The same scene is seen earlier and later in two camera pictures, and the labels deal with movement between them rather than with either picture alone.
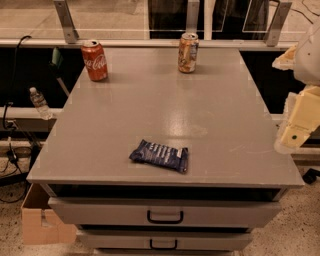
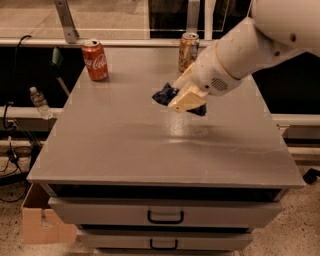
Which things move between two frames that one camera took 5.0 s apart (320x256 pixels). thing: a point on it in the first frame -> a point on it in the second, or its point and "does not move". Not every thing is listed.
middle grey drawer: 165,240 does not move
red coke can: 95,60 does not move
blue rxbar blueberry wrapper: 173,157 -> 167,92
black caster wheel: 310,175 does not move
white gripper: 308,63 -> 210,72
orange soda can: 188,52 does not move
